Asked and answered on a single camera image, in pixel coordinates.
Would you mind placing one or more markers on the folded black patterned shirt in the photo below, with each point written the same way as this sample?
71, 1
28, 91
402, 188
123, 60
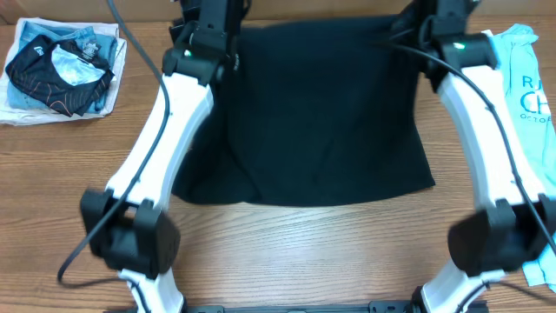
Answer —
59, 75

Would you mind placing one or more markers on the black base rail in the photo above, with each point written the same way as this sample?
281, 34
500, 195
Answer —
295, 309

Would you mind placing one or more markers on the folded beige cloth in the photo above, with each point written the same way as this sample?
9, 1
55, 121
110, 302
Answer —
98, 109

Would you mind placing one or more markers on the light blue t-shirt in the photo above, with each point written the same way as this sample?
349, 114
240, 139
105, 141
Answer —
526, 100

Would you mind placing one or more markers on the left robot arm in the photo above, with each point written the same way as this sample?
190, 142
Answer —
127, 225

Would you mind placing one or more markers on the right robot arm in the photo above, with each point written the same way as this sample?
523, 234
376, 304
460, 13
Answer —
514, 218

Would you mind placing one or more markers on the black t-shirt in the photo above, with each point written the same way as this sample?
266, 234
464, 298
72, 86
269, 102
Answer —
318, 113

